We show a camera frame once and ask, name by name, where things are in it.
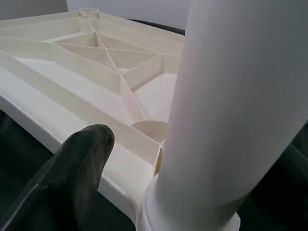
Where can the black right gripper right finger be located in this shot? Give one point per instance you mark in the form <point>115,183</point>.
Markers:
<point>284,204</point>

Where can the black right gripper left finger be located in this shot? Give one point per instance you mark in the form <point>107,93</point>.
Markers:
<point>67,180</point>

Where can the white plastic children table top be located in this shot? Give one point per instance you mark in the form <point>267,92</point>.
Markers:
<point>72,84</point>

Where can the white plastic table leg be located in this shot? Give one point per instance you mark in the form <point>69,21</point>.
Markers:
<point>228,96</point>

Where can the black table cloth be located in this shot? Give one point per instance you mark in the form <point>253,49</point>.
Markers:
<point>24,149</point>

